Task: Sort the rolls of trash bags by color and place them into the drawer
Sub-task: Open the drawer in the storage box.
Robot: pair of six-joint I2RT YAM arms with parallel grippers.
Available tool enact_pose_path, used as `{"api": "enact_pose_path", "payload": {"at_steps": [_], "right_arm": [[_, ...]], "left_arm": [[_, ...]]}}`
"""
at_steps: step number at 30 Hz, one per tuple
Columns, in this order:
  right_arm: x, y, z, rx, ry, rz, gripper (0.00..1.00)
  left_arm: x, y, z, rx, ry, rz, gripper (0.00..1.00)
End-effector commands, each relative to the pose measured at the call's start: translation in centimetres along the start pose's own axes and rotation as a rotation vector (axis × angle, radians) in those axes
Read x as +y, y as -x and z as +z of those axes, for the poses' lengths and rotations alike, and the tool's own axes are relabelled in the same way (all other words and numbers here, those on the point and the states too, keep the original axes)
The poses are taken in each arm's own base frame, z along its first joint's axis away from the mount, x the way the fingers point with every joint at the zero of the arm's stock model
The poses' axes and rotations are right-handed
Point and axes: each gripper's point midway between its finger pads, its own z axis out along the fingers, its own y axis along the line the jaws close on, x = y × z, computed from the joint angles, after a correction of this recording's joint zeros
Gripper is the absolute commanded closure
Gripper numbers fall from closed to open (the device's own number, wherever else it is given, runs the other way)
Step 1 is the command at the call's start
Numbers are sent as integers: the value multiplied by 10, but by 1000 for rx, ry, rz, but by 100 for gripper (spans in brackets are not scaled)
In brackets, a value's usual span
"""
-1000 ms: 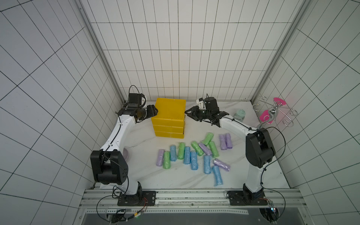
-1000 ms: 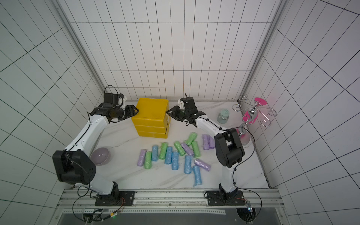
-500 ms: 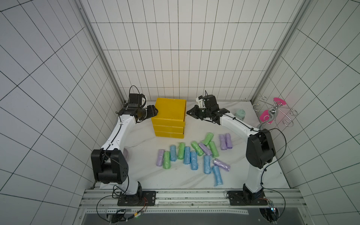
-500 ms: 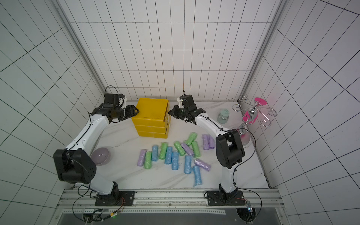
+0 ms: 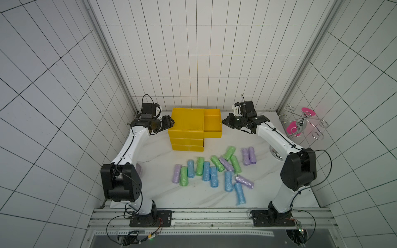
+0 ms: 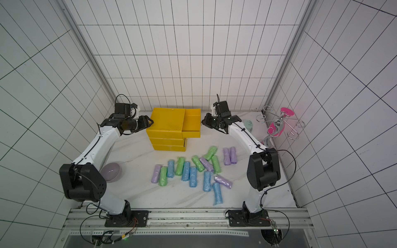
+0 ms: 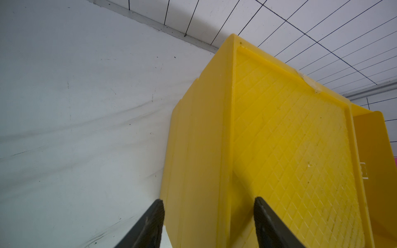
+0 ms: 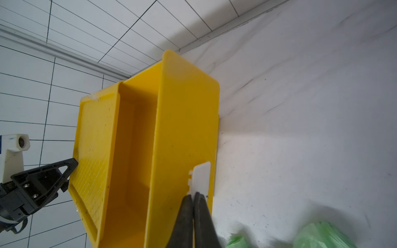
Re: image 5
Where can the green bag roll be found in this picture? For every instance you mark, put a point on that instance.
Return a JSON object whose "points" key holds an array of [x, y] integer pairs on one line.
{"points": [[184, 177], [220, 167], [200, 166], [229, 153], [235, 164]]}

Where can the purple bag roll center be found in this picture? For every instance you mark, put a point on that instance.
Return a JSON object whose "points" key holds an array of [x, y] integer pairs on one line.
{"points": [[226, 164]]}

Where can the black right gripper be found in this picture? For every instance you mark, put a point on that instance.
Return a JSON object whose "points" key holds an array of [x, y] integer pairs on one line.
{"points": [[231, 121]]}

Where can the yellow top drawer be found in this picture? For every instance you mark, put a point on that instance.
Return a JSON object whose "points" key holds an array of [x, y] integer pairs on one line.
{"points": [[212, 123]]}

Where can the pink cup upper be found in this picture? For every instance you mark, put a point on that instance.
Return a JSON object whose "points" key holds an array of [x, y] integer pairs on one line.
{"points": [[308, 112]]}

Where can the purple bag roll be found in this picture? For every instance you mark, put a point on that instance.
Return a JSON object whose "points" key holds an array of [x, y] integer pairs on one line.
{"points": [[226, 164], [177, 174], [252, 156], [242, 180], [246, 158]]}

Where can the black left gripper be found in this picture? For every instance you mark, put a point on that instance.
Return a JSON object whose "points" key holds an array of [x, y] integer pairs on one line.
{"points": [[168, 123]]}

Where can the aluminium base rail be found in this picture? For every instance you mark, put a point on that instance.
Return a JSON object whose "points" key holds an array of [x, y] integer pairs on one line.
{"points": [[212, 218]]}

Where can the green bag roll center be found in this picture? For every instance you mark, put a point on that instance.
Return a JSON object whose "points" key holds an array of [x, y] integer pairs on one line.
{"points": [[220, 167]]}

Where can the chrome cup holder stand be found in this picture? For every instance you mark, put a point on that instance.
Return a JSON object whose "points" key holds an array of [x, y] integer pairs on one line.
{"points": [[318, 125]]}

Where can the green bag roll far left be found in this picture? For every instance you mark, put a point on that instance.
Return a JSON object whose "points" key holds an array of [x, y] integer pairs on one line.
{"points": [[184, 177]]}

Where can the purple bag roll lower right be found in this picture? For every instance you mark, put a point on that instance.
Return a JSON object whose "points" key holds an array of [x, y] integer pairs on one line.
{"points": [[242, 180]]}

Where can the green bag roll middle left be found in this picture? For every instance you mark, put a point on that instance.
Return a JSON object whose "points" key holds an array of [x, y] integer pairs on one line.
{"points": [[200, 166]]}

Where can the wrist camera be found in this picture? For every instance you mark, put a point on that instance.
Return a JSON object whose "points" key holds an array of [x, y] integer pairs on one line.
{"points": [[150, 110], [245, 109]]}

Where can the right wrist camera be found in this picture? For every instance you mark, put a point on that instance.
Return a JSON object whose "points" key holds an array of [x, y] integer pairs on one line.
{"points": [[245, 109]]}

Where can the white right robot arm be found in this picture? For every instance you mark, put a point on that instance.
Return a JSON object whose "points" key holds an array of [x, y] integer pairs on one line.
{"points": [[299, 168]]}

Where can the pink cup on stand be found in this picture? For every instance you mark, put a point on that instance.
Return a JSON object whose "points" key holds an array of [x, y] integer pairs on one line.
{"points": [[294, 129]]}

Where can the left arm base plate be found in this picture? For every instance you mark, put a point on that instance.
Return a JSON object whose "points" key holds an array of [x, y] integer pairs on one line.
{"points": [[150, 218]]}

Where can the purple bag roll far left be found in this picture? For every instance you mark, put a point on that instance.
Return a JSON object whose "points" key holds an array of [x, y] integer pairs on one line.
{"points": [[177, 174]]}

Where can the blue bag roll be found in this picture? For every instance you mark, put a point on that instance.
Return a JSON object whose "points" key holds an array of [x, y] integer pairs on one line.
{"points": [[206, 171], [240, 194], [228, 181], [214, 177], [191, 171]]}

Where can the yellow plastic drawer cabinet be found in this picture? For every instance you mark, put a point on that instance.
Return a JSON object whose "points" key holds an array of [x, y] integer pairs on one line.
{"points": [[187, 134]]}

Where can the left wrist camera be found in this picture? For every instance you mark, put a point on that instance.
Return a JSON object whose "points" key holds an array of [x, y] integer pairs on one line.
{"points": [[150, 110]]}

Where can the green bag roll right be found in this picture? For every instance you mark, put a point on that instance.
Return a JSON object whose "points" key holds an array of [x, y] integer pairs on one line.
{"points": [[235, 164]]}

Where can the green bag roll upper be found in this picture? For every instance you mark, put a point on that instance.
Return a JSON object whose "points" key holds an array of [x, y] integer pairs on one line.
{"points": [[229, 153]]}

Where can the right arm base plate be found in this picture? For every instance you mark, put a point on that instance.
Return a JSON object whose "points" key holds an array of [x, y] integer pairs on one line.
{"points": [[271, 218]]}

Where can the blue bag roll bottom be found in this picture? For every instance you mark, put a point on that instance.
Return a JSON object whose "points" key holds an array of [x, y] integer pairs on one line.
{"points": [[240, 194]]}

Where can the purple bag roll upper left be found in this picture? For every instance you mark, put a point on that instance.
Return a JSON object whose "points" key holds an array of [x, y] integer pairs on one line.
{"points": [[246, 158]]}

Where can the purple bag roll upper right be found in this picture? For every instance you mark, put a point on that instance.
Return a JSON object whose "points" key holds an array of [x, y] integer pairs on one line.
{"points": [[252, 156]]}

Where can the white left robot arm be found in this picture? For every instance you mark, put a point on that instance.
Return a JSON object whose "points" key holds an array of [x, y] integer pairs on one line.
{"points": [[121, 181]]}

